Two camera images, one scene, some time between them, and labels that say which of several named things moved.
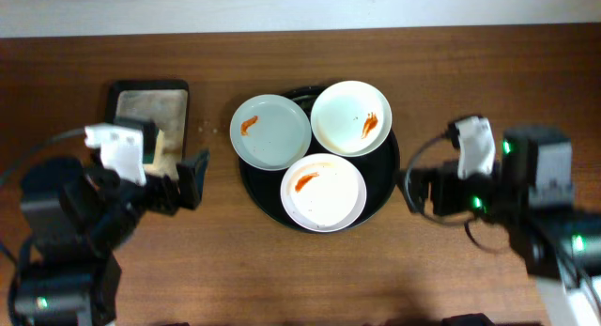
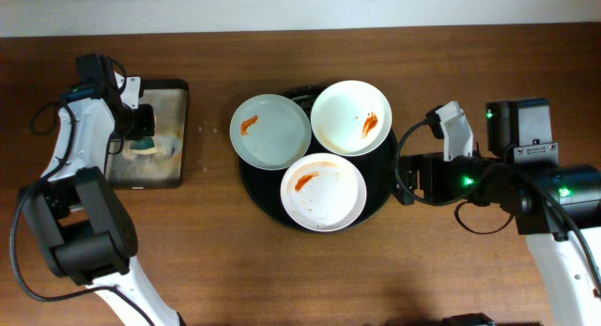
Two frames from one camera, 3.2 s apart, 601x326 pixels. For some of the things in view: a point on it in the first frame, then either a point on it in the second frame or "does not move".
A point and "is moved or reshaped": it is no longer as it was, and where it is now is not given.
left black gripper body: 168,190 to 142,121
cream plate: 350,118 does not move
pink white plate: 323,193 does not move
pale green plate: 270,132 does not move
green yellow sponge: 153,145 is moved or reshaped
